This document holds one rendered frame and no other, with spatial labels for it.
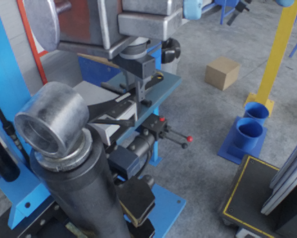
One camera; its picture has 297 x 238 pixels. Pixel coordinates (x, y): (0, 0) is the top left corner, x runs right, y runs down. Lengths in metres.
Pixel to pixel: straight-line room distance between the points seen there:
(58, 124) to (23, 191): 0.55
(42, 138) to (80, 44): 0.37
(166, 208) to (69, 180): 1.47
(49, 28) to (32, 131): 0.40
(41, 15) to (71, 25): 0.05
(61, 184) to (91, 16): 0.44
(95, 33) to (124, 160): 0.92
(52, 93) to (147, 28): 0.33
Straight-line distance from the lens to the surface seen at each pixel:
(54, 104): 0.50
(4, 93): 0.91
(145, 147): 1.21
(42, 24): 0.23
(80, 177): 0.57
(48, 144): 0.58
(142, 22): 0.23
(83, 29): 0.25
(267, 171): 2.14
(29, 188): 0.97
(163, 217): 1.94
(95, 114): 0.63
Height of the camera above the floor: 1.92
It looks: 44 degrees down
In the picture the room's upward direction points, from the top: 2 degrees counter-clockwise
